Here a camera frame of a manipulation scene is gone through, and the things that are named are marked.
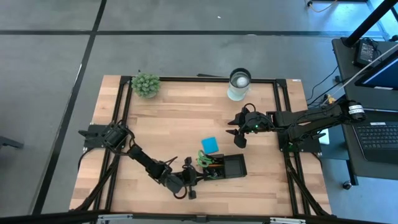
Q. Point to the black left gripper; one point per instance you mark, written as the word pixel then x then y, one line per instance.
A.
pixel 191 175

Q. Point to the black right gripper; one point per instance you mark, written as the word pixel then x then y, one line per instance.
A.
pixel 258 121

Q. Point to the orange pencil with eraser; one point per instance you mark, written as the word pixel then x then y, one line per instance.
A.
pixel 214 165

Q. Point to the black mesh desk organizer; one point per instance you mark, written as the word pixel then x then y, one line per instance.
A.
pixel 234 166

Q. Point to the white desk lamp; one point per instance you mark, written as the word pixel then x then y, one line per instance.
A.
pixel 239 85

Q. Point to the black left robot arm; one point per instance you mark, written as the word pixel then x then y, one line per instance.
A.
pixel 146 160

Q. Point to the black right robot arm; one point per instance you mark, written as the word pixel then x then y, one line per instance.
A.
pixel 311 119

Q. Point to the dark grey office desk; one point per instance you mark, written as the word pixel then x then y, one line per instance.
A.
pixel 345 77

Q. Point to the blue sticky note pad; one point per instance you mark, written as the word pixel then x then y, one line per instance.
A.
pixel 210 145

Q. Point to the black crossbar with brackets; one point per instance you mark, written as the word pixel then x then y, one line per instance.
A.
pixel 155 217

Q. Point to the white paper sheet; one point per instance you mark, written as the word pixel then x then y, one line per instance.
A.
pixel 325 138

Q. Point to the artificial succulent in grey pot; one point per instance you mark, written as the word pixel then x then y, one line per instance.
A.
pixel 146 84

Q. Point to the black desk with keyboard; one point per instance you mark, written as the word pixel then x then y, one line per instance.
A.
pixel 348 155

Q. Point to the black caster wheel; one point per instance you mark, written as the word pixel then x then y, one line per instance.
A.
pixel 346 185

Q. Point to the black keyboard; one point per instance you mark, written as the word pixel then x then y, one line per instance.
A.
pixel 376 140

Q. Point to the black power adapter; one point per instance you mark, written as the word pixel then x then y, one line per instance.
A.
pixel 365 51

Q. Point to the black computer monitor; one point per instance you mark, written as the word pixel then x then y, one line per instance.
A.
pixel 382 76

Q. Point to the black floor stand foot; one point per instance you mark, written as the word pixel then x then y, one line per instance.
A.
pixel 9 143

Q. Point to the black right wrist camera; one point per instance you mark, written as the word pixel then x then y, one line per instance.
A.
pixel 241 141

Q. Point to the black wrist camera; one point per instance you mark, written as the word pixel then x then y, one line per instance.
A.
pixel 241 141
pixel 174 184

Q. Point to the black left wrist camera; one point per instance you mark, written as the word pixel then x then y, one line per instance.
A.
pixel 174 184

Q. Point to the black aluminium table frame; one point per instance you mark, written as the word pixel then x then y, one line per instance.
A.
pixel 199 79

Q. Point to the black metal post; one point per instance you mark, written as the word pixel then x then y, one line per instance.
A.
pixel 370 21

